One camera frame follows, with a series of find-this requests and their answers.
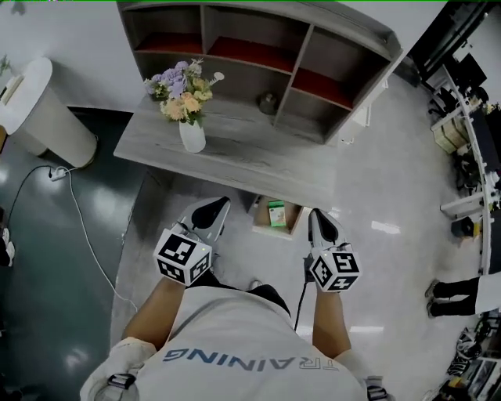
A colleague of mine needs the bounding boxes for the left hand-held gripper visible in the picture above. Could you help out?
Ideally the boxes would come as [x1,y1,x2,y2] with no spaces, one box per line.
[153,196,232,289]

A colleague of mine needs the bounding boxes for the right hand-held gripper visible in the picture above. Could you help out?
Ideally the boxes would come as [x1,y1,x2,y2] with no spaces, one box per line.
[304,208,364,294]

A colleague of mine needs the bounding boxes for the green box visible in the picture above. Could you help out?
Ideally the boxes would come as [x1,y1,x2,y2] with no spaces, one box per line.
[268,199,287,229]

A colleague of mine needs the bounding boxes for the wooden tray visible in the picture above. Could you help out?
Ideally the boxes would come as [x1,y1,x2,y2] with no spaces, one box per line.
[251,194,305,237]

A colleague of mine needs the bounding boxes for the person's left forearm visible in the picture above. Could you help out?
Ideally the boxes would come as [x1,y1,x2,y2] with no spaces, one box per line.
[121,276,187,350]

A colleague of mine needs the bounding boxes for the person's right forearm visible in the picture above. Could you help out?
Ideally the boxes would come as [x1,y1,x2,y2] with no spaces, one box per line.
[310,288,352,359]

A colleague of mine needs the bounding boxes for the person's black shorts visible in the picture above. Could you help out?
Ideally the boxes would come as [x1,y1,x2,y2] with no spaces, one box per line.
[186,269,293,316]

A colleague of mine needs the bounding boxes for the white ceramic vase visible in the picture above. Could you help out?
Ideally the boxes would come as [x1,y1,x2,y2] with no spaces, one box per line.
[178,117,207,154]

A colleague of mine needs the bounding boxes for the pastel flower bouquet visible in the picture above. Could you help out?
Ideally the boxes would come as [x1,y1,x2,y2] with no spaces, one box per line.
[143,57,214,127]

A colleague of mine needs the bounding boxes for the small dark round object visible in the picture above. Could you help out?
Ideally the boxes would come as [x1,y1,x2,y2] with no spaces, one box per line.
[256,91,279,116]

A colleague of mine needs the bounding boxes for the person's white t-shirt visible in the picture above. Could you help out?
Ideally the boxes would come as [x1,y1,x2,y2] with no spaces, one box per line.
[79,284,389,401]

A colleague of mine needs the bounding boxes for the grey open shelf unit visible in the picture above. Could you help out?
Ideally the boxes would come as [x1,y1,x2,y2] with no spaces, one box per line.
[116,1,405,147]

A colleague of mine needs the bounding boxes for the stack of cardboard boxes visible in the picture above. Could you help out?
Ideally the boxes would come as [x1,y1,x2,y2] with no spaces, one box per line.
[431,116,471,154]

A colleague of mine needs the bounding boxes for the long white office desk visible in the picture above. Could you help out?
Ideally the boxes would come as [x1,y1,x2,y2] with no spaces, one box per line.
[429,63,501,276]

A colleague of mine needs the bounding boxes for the black office chair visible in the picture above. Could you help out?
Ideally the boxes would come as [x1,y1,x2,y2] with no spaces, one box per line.
[427,86,460,119]

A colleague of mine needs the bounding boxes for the white cylindrical bin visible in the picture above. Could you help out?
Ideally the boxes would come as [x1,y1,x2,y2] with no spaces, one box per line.
[0,56,99,170]

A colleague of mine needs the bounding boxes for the white storage rack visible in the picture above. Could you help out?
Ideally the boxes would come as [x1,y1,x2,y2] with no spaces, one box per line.
[445,312,501,401]

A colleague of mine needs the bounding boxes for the black glass door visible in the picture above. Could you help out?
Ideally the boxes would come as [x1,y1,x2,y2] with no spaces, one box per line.
[406,0,495,81]

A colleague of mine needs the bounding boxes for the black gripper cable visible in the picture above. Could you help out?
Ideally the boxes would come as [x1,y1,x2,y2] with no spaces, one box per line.
[294,256,315,334]

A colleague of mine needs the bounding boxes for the white power cable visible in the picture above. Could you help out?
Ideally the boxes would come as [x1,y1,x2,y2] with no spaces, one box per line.
[63,168,139,315]

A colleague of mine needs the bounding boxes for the black strap buckle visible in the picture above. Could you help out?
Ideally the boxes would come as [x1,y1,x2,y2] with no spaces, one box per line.
[104,371,139,392]
[365,374,390,401]

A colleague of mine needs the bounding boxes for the black floor cable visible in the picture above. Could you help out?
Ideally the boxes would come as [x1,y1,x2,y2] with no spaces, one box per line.
[6,164,54,229]

